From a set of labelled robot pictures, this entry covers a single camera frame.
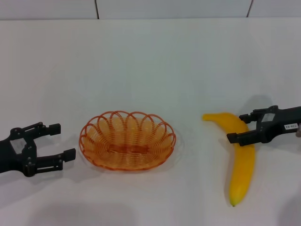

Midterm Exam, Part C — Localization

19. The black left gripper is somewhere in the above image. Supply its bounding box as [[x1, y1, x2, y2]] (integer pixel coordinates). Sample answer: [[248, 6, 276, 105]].
[[0, 121, 77, 178]]

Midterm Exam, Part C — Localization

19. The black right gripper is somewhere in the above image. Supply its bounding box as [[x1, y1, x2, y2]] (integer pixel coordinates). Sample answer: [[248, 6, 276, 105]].
[[226, 105, 301, 148]]

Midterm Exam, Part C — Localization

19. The yellow banana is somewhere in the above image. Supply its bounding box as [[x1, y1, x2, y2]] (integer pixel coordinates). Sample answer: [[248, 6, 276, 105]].
[[202, 112, 256, 208]]

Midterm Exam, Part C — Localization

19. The orange woven plastic basket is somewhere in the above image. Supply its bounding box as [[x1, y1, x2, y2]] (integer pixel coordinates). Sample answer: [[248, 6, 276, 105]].
[[79, 110, 177, 172]]

